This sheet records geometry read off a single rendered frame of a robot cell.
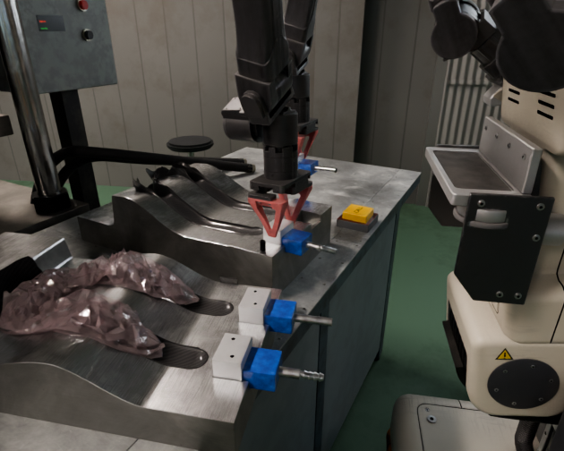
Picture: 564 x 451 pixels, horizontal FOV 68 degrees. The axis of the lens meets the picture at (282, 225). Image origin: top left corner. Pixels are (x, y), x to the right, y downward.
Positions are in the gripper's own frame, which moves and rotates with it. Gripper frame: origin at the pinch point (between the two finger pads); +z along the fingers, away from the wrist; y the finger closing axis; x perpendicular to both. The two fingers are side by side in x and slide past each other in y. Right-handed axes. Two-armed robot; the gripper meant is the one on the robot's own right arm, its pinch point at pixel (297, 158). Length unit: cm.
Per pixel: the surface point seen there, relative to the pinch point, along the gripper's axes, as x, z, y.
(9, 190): -88, 14, 23
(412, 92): -23, 12, -224
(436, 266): 20, 96, -137
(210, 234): -1.3, 6.2, 33.6
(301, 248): 16.5, 5.9, 31.4
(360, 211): 16.1, 11.5, -1.5
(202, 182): -15.2, 2.8, 18.0
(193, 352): 14, 10, 57
